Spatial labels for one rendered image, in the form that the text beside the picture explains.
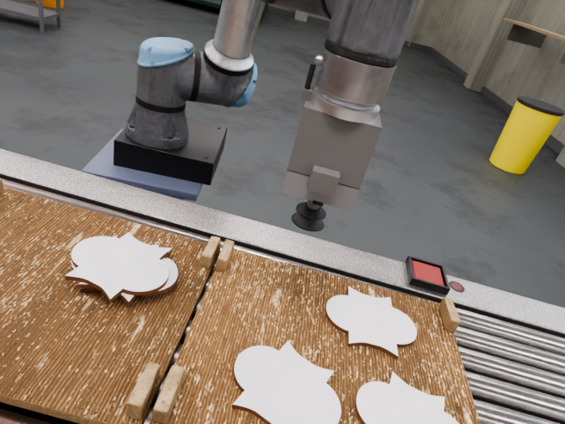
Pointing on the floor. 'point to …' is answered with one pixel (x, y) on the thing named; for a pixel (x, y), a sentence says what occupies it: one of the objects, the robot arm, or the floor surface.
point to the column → (170, 186)
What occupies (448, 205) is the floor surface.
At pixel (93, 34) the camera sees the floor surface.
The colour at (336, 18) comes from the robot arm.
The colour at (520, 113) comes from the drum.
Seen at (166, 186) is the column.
